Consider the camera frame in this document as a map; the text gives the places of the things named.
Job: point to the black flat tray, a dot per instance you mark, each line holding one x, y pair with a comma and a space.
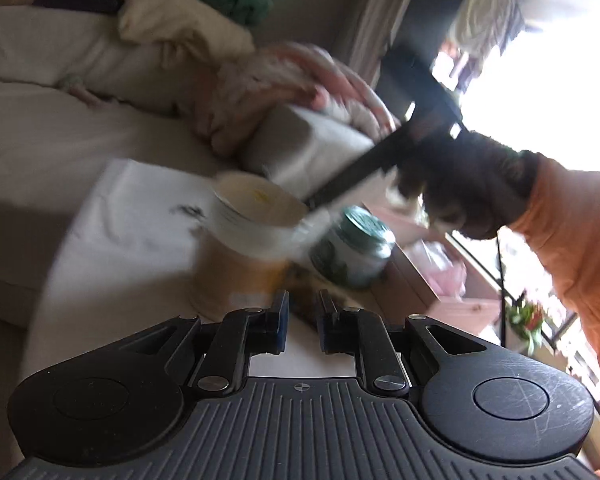
77, 4

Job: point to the cream pillow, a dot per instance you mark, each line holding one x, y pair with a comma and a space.
179, 25

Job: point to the green-lidded glass jar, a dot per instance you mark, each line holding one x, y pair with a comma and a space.
355, 247

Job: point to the clear plastic jar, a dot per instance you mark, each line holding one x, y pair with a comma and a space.
245, 240

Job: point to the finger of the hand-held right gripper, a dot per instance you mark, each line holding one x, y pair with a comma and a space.
360, 170

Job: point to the hanging clothes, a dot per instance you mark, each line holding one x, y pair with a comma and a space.
487, 15

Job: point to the pink cardboard box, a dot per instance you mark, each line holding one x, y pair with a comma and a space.
430, 285

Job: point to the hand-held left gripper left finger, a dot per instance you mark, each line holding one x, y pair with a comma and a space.
280, 325

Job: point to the potted plant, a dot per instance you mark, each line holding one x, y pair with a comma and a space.
527, 322

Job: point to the person's right forearm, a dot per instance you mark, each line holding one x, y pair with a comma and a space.
580, 260

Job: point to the floral print blanket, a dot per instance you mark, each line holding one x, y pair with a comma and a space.
280, 90

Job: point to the pink checkered packet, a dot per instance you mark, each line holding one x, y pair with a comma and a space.
442, 267

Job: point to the beige curtain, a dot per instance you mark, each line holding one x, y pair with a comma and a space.
380, 15

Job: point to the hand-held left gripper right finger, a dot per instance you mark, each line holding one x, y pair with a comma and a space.
325, 327

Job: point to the person's right hand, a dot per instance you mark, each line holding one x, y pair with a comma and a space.
470, 185

